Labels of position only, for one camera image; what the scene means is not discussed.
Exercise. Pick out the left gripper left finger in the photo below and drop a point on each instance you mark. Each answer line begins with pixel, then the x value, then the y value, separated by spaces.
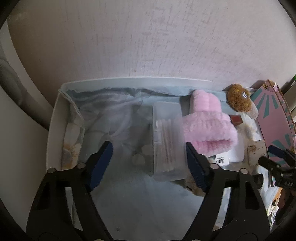
pixel 49 217

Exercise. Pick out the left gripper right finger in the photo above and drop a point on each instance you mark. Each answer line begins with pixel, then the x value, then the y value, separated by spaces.
pixel 245 218

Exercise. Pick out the white tray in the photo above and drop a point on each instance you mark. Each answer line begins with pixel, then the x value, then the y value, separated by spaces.
pixel 67 125

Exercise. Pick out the red lipstick tube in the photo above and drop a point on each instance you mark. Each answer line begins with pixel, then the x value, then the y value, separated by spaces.
pixel 236 120

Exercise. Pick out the pink teal cardboard box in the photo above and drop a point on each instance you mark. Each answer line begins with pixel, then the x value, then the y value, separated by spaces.
pixel 274 117

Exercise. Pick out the clear cotton swab box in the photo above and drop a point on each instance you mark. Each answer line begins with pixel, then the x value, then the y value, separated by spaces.
pixel 170 160

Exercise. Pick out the floral blue cloth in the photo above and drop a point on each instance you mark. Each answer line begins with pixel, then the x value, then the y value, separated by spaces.
pixel 132 205

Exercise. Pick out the brown plush duck toy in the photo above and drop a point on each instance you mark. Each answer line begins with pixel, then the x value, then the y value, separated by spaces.
pixel 239 99

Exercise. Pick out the pink fluffy headband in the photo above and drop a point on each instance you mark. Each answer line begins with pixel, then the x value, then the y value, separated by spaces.
pixel 207 127

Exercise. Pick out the white square compact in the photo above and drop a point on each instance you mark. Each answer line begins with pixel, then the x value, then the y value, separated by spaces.
pixel 236 154

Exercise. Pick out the white speckled plush pad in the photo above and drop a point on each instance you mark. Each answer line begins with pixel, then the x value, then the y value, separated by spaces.
pixel 256 150

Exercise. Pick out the black white printed packet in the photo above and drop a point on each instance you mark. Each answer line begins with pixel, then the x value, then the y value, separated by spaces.
pixel 220 159

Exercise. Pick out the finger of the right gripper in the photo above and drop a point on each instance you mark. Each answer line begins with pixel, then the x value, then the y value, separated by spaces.
pixel 277 151
pixel 268 164

